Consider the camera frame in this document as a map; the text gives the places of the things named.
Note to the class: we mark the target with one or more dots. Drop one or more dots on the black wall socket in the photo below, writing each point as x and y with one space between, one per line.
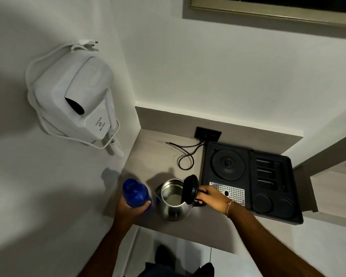
208 134

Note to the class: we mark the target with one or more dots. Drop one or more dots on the stainless steel electric kettle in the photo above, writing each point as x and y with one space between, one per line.
177 199

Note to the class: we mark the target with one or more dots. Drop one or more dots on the person's right hand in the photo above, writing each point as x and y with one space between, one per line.
216 199

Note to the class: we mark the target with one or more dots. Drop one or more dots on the framed mirror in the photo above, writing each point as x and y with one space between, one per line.
271 10

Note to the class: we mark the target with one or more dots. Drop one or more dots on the person's right forearm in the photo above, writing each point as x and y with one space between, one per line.
272 243

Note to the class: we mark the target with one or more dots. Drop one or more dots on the perforated metal drip plate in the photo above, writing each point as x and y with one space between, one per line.
229 193

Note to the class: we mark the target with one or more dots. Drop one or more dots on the person's right fingers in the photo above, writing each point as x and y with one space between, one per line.
203 191

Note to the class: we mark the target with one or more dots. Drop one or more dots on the white plug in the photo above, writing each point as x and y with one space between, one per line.
86 43

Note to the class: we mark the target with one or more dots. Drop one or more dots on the person's dark shoe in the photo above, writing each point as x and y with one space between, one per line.
164 255
206 269

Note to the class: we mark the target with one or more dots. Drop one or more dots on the person's left hand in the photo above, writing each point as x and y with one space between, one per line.
129 209

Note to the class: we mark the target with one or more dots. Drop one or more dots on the blue plastic water bottle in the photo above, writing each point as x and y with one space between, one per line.
135 193

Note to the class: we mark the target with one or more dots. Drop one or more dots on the white wall-mounted hair dryer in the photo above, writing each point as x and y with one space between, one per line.
73 98

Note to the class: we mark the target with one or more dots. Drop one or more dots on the person's left thumb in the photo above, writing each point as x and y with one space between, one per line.
145 205

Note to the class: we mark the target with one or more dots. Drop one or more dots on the person's left forearm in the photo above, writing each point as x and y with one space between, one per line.
103 247

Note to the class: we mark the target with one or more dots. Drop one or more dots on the black kettle tray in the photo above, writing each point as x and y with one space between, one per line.
252 181

